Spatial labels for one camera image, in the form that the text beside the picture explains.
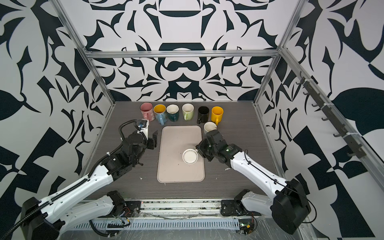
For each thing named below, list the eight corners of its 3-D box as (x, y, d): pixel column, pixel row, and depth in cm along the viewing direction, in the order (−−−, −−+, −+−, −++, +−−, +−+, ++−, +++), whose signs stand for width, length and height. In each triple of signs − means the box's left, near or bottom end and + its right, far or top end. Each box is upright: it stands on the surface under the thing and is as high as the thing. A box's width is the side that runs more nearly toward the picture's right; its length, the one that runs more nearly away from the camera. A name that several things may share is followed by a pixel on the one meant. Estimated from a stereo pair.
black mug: (197, 124, 108) (197, 116, 102) (197, 113, 114) (197, 106, 108) (208, 124, 108) (209, 116, 102) (207, 113, 114) (208, 106, 108)
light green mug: (181, 123, 109) (180, 114, 101) (183, 112, 116) (183, 102, 108) (191, 125, 109) (191, 115, 101) (193, 113, 116) (193, 103, 108)
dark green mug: (167, 125, 108) (165, 115, 99) (168, 114, 115) (166, 104, 106) (179, 125, 108) (178, 115, 99) (179, 114, 115) (179, 104, 106)
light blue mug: (154, 127, 107) (151, 117, 98) (157, 114, 114) (154, 103, 106) (166, 127, 107) (164, 117, 98) (168, 114, 115) (166, 103, 106)
